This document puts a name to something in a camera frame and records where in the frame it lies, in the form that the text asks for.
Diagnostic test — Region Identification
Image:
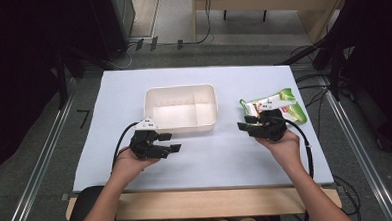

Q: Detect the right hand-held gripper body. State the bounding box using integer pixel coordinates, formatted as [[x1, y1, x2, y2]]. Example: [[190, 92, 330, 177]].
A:
[[246, 97, 299, 143]]

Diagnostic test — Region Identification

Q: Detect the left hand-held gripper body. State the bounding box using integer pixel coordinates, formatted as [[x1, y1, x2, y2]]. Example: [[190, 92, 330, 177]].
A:
[[128, 116, 170, 161]]

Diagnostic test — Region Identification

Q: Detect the green and white snack packet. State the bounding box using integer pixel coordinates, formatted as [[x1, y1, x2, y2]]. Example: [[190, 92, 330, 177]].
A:
[[238, 87, 309, 129]]

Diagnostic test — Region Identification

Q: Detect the person's right hand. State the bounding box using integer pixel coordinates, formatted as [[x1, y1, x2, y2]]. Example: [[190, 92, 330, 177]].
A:
[[254, 128, 303, 172]]

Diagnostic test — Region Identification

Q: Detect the person's left hand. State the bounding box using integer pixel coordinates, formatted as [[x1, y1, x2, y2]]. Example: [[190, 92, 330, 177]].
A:
[[110, 144, 162, 184]]

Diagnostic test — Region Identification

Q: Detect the white rectangular plastic container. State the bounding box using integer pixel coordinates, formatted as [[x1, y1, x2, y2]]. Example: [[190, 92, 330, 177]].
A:
[[141, 83, 220, 136]]

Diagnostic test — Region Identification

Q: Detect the wooden table front beam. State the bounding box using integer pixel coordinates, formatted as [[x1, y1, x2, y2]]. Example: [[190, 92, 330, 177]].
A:
[[64, 182, 343, 221]]

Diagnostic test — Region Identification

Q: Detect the black metal stand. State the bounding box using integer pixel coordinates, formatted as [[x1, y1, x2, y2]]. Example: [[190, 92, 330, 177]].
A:
[[273, 30, 355, 105], [49, 41, 89, 111]]

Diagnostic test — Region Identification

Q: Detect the dark cabinet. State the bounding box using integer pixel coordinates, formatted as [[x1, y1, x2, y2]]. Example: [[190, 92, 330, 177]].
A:
[[87, 0, 139, 61]]

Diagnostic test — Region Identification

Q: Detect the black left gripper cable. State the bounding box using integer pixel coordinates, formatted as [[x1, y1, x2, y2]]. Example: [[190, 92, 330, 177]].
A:
[[108, 121, 143, 173]]

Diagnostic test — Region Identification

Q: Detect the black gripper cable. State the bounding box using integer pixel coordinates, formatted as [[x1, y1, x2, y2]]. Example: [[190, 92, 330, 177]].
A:
[[108, 121, 143, 173], [281, 116, 316, 181]]

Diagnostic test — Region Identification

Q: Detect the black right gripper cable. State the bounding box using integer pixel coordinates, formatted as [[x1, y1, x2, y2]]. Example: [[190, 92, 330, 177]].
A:
[[281, 116, 316, 181]]

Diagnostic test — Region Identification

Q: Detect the black floor cables bundle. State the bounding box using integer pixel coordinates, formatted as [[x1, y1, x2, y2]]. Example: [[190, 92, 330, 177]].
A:
[[289, 44, 334, 140]]

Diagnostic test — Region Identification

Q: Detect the white floor cable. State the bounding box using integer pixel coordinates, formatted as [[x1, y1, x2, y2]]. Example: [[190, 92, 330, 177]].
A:
[[107, 42, 140, 71]]

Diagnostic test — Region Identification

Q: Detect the metal floor rail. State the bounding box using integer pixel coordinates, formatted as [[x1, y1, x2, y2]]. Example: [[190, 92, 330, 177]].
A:
[[317, 71, 392, 221], [0, 79, 83, 221]]

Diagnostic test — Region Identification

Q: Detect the black floor cable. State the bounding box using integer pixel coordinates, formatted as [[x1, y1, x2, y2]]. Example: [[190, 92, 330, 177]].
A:
[[331, 172, 363, 221]]

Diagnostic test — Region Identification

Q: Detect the black hanging cable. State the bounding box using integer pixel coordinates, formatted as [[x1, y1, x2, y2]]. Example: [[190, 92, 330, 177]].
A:
[[193, 0, 215, 45]]

